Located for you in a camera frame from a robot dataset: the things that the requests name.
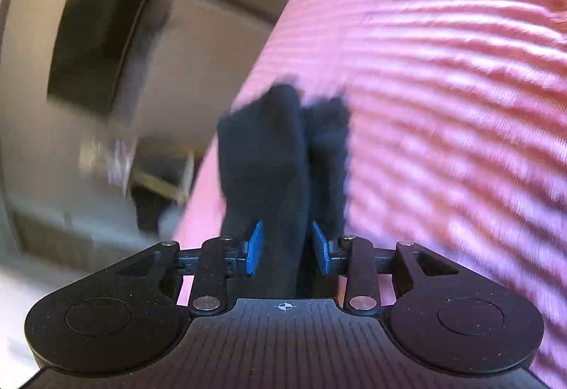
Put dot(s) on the black pants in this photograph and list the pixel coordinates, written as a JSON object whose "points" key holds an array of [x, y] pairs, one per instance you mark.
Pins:
{"points": [[274, 158]]}

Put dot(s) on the black clothes pile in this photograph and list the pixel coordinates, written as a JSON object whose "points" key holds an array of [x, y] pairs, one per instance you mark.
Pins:
{"points": [[153, 207]]}

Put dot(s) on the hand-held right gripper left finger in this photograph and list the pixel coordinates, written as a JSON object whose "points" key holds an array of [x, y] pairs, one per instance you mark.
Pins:
{"points": [[254, 248]]}

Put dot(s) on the round gold-legged side table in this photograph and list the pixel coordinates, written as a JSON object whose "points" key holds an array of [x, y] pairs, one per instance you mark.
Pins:
{"points": [[146, 176]]}

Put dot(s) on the black television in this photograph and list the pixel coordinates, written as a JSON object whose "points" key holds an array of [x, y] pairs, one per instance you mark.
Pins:
{"points": [[95, 43]]}

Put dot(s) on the pink ribbed blanket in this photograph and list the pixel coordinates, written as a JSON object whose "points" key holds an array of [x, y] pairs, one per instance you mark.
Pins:
{"points": [[443, 114]]}

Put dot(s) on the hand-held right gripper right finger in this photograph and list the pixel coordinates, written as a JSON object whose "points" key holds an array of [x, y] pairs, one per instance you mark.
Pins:
{"points": [[320, 250]]}

